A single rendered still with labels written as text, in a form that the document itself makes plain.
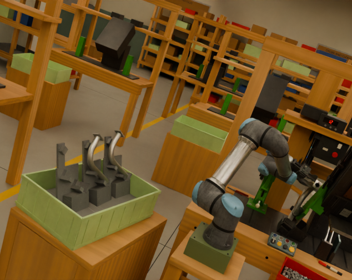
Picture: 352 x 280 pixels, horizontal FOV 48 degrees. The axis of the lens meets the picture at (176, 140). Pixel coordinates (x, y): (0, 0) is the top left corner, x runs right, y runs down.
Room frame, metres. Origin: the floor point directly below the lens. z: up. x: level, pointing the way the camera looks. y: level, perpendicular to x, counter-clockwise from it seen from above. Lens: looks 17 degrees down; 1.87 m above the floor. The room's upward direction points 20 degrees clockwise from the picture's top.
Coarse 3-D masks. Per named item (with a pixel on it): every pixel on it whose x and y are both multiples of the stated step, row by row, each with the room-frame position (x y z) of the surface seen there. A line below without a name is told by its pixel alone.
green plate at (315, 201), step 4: (320, 188) 2.21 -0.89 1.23; (324, 188) 2.14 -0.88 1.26; (320, 192) 2.15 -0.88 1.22; (324, 192) 2.13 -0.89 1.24; (312, 196) 2.24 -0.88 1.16; (316, 196) 2.16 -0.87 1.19; (320, 196) 2.13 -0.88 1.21; (324, 196) 2.14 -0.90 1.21; (312, 200) 2.18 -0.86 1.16; (316, 200) 2.13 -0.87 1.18; (320, 200) 2.14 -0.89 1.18; (304, 204) 2.25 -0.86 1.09; (308, 204) 2.17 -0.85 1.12; (312, 204) 2.13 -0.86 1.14; (316, 204) 2.14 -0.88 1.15; (320, 204) 2.14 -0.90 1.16; (304, 208) 2.18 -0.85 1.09; (308, 208) 2.14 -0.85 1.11; (312, 208) 2.14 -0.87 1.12; (316, 208) 2.14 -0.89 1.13; (320, 208) 2.14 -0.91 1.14; (316, 212) 2.14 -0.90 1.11; (320, 212) 2.13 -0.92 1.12
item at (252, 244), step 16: (192, 208) 2.07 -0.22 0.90; (192, 224) 2.04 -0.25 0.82; (240, 224) 2.08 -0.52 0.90; (240, 240) 1.98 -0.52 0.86; (256, 240) 1.96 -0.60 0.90; (256, 256) 1.95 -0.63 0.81; (272, 256) 1.93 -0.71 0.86; (288, 256) 1.92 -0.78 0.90; (304, 256) 1.98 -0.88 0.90; (320, 272) 1.88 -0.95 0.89
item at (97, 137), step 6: (96, 138) 1.87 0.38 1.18; (102, 138) 1.90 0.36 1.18; (90, 144) 1.85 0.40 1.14; (96, 144) 1.86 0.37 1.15; (90, 150) 1.82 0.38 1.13; (90, 156) 1.81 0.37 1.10; (90, 162) 1.81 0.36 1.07; (90, 168) 1.82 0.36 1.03; (96, 168) 1.84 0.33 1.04; (102, 174) 1.89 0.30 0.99; (108, 180) 1.94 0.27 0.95
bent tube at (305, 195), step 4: (316, 180) 2.26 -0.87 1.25; (316, 184) 2.27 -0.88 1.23; (320, 184) 2.25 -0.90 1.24; (308, 188) 2.31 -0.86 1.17; (312, 188) 2.27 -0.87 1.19; (316, 188) 2.23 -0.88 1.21; (304, 192) 2.32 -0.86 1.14; (308, 192) 2.30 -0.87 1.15; (304, 196) 2.31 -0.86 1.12; (300, 200) 2.29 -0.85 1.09; (296, 204) 2.27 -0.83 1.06; (300, 204) 2.27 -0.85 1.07; (296, 208) 2.25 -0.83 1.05; (288, 216) 2.21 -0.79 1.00; (292, 216) 2.20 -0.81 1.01
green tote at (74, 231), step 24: (24, 192) 1.64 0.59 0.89; (48, 192) 1.59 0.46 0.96; (144, 192) 2.05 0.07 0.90; (48, 216) 1.56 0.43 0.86; (72, 216) 1.50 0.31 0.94; (96, 216) 1.56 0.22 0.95; (120, 216) 1.74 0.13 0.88; (144, 216) 1.95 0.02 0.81; (72, 240) 1.49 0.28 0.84; (96, 240) 1.61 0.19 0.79
